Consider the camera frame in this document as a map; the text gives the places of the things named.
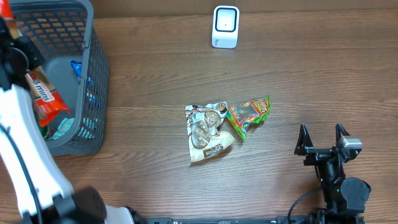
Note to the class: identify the grey plastic basket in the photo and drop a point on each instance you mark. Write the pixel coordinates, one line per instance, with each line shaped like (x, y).
(63, 31)

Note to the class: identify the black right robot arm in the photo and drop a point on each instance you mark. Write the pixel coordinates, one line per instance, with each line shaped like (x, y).
(344, 197)

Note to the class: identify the green candy bag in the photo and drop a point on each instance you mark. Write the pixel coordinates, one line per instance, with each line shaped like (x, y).
(251, 112)

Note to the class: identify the white barcode scanner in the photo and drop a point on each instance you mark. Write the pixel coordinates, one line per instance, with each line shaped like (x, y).
(225, 27)

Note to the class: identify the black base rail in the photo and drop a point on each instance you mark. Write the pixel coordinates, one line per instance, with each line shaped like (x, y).
(277, 220)

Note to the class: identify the blue packet in basket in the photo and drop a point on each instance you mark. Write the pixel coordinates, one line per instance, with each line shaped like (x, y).
(77, 68)

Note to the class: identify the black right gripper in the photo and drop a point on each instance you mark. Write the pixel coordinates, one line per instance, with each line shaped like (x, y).
(303, 147)

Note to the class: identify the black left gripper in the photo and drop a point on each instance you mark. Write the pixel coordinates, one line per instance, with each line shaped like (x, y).
(23, 43)

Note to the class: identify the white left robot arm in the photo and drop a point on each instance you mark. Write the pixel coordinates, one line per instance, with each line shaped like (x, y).
(44, 194)

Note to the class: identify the white brown cookie bag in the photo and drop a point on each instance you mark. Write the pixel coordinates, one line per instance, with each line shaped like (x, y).
(205, 140)

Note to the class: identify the orange pasta packet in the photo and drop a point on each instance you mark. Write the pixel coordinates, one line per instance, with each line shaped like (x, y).
(47, 100)

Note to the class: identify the green capped bottle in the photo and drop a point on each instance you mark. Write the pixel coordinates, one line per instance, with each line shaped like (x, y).
(47, 131)

